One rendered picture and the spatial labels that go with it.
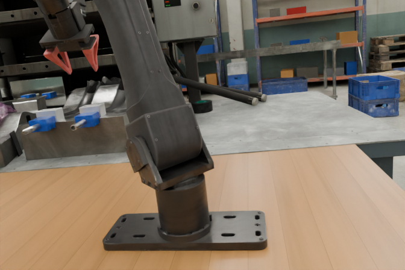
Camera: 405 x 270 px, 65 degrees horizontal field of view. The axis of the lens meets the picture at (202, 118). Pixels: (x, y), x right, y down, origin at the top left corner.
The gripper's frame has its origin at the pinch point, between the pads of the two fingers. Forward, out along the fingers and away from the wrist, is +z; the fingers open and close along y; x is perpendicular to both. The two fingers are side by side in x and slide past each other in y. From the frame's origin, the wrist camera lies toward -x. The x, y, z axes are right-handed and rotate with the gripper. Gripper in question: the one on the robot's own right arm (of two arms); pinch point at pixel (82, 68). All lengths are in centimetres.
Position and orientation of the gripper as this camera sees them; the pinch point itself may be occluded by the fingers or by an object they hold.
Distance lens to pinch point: 80.0
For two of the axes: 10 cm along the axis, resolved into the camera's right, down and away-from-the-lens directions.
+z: 1.2, 7.3, 6.7
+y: -9.9, 0.9, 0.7
